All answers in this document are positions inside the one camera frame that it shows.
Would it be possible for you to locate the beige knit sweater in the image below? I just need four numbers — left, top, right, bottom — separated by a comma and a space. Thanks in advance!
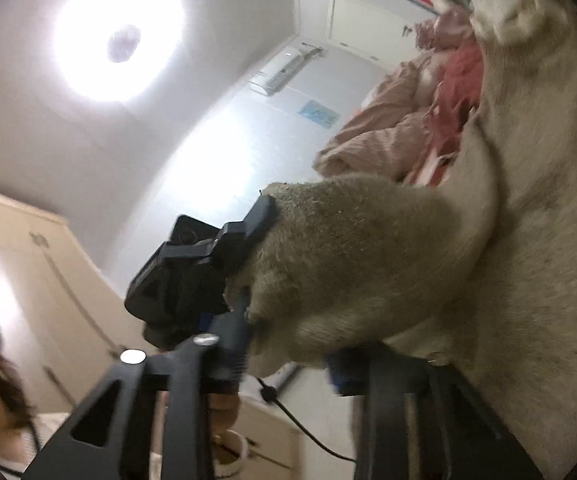
226, 0, 577, 479

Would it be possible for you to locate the person's left hand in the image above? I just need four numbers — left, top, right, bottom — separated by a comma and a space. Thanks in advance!
208, 393, 241, 436

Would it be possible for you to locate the cream wardrobe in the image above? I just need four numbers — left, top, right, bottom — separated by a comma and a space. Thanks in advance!
0, 195, 154, 413

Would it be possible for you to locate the white air conditioner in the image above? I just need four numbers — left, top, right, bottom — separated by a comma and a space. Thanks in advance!
248, 47, 322, 96

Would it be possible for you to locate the pink quilted blanket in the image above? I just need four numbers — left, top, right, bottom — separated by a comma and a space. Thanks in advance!
313, 50, 453, 181

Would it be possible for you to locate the white door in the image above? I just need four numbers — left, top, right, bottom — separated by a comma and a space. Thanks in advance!
328, 0, 418, 58

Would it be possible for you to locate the ceiling lamp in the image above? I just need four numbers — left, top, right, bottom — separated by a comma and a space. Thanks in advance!
50, 0, 186, 104

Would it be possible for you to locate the dark red garment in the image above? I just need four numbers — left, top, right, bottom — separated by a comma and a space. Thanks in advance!
405, 40, 484, 186

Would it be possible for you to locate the black cable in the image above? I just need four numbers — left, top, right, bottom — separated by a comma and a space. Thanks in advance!
254, 376, 360, 463

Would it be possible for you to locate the blue wall poster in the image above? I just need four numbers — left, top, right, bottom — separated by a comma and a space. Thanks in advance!
298, 100, 339, 129

